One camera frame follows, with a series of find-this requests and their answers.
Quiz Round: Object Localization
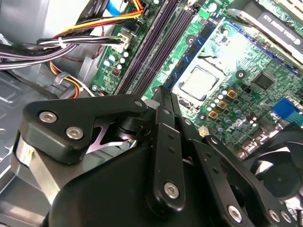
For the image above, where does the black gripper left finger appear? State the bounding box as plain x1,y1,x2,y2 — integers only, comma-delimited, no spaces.
10,86,185,213

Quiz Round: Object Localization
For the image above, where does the RAM stick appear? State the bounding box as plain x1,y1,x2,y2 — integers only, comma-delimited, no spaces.
164,15,224,89

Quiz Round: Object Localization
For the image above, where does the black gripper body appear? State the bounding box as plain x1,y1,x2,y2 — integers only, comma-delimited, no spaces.
48,143,225,227

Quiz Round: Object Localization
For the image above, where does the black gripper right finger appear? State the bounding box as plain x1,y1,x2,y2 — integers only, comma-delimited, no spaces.
171,93,296,227

